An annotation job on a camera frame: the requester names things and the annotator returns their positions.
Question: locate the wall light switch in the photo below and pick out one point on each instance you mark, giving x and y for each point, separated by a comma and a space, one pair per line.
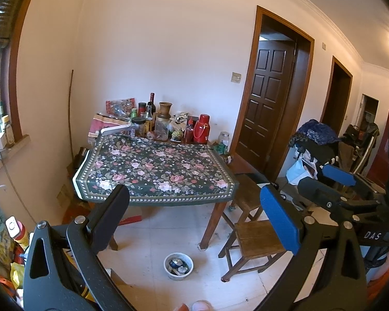
236, 77

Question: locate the wooden stool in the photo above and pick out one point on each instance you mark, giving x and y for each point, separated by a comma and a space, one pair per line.
246, 194
256, 241

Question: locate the dark brown panel door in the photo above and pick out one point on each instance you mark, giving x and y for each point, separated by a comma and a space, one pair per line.
265, 103

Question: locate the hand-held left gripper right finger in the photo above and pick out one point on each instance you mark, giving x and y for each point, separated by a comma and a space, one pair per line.
280, 220

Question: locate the yellow plastic bag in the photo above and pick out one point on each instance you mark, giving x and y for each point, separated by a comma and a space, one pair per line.
17, 275

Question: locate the blue patterned clothes pile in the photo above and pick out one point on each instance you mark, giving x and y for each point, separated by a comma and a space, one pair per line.
319, 132

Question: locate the silver foil package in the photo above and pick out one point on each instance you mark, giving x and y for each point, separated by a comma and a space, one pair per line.
180, 117

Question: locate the green patterned bag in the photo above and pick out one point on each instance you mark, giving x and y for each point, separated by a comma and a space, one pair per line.
219, 149

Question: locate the red bottle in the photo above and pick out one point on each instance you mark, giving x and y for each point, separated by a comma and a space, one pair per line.
189, 133

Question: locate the dark red canister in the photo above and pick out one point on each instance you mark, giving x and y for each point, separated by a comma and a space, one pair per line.
142, 108

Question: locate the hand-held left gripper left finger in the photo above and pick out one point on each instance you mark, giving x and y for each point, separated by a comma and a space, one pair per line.
112, 210

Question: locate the glass jar with white lid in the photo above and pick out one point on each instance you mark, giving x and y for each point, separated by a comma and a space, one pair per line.
224, 138

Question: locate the black clothes pile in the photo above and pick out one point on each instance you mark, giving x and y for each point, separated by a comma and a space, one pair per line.
324, 152

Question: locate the white capped orange bottle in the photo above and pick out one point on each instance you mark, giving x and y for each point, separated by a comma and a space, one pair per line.
14, 230

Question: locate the brown ceramic vase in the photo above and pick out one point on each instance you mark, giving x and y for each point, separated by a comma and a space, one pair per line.
165, 109

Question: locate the brown door frame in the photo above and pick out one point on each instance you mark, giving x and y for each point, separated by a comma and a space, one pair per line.
253, 55
330, 84

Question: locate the dark hanging jackets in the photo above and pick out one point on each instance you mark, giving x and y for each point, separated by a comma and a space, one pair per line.
364, 131

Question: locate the red door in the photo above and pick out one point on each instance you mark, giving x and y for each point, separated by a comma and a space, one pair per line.
385, 149

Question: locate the red thermos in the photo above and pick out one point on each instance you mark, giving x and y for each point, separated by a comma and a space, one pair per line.
201, 131

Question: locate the green custard apple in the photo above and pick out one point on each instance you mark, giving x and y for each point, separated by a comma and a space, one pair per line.
177, 135

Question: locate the dark green glass bottle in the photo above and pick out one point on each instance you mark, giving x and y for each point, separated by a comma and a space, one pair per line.
1, 108

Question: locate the red flat box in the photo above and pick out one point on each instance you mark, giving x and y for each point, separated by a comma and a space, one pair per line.
131, 219

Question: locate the dark wine bottle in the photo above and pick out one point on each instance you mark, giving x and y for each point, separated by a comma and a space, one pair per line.
151, 102

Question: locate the light blue plastic bag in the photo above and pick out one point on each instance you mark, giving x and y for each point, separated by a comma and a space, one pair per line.
296, 170

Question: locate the white plastic bucket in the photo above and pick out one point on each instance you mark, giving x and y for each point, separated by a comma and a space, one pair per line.
178, 278

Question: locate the large glass jar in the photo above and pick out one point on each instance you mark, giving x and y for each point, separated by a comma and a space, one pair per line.
162, 129

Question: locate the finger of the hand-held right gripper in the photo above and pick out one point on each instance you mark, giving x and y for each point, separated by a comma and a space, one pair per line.
317, 192
338, 175

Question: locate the red snack bag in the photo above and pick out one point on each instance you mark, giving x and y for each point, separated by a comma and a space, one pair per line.
120, 105

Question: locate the brown jar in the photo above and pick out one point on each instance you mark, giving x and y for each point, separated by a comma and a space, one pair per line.
228, 159

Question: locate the clear jar with black lid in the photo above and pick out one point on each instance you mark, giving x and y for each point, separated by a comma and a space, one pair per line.
138, 128

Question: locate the pink paper bag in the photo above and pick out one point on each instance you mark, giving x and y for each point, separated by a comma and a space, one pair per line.
97, 125

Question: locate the wooden table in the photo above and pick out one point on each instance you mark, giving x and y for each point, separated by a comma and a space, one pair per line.
214, 223

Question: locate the white flat board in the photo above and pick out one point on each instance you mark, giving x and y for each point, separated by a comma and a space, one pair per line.
115, 130

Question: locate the amber bottle with yellow label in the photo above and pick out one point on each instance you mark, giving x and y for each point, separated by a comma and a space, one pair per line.
149, 127

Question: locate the green plastic bottle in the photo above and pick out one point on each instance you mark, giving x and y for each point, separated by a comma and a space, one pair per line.
134, 113

